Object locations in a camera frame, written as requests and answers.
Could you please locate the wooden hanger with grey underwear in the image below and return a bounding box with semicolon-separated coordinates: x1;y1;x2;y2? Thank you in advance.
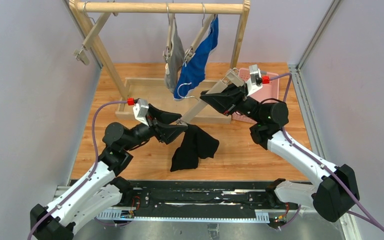
163;2;175;75

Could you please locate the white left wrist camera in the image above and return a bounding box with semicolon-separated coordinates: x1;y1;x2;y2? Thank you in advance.
133;98;149;126

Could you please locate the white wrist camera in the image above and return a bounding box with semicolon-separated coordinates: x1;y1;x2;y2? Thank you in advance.
245;64;263;96
133;98;149;126

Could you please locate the grey underwear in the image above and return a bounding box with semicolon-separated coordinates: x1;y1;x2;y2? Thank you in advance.
164;17;185;94

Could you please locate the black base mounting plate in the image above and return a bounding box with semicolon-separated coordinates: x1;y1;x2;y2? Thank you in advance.
97;180;305;223

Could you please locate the wooden clip hanger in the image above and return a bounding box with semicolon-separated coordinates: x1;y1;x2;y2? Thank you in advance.
68;0;118;67
175;67;245;125

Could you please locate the aluminium frame rail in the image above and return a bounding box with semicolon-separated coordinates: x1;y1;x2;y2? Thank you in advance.
288;0;362;240

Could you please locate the empty wooden clip hanger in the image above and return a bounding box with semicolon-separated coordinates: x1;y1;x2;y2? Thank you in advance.
68;0;118;67

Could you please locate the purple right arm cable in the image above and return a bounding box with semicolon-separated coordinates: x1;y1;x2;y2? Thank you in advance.
261;72;384;236

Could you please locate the blue underwear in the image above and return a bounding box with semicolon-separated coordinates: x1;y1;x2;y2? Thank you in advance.
173;15;219;101

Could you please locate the wooden hanger with blue underwear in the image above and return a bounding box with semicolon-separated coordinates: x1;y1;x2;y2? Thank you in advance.
183;2;217;67

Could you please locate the pink plastic basket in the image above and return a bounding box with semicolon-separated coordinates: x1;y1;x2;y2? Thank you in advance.
231;68;279;124

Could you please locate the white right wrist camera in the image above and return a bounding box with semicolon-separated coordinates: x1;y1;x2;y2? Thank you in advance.
245;64;263;96

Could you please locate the black underwear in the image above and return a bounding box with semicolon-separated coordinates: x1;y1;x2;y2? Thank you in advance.
170;124;220;172

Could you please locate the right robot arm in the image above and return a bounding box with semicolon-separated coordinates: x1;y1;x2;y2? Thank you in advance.
199;84;360;223

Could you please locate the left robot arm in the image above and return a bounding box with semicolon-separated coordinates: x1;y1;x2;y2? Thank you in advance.
27;99;188;240

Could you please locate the wooden clothes rack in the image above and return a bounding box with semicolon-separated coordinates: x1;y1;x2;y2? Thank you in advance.
68;0;251;125

